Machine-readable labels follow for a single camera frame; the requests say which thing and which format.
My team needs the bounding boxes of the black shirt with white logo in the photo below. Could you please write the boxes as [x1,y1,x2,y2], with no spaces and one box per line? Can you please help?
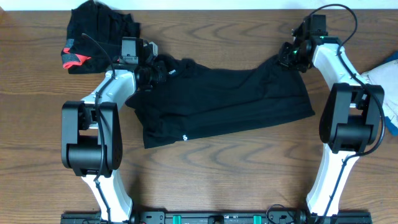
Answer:
[126,55,315,148]

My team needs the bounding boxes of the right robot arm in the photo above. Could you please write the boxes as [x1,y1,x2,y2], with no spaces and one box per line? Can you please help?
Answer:
[278,28,385,223]

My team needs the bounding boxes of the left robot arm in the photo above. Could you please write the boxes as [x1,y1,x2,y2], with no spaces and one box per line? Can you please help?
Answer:
[60,37,166,223]

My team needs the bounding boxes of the blue shirt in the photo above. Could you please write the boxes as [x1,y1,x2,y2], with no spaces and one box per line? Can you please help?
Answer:
[381,52,397,136]

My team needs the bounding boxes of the black base rail green clamps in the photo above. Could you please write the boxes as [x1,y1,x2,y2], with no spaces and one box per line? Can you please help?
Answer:
[60,209,373,224]

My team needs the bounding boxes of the folded black garment orange trim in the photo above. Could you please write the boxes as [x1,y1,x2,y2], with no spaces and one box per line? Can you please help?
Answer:
[61,1,141,75]

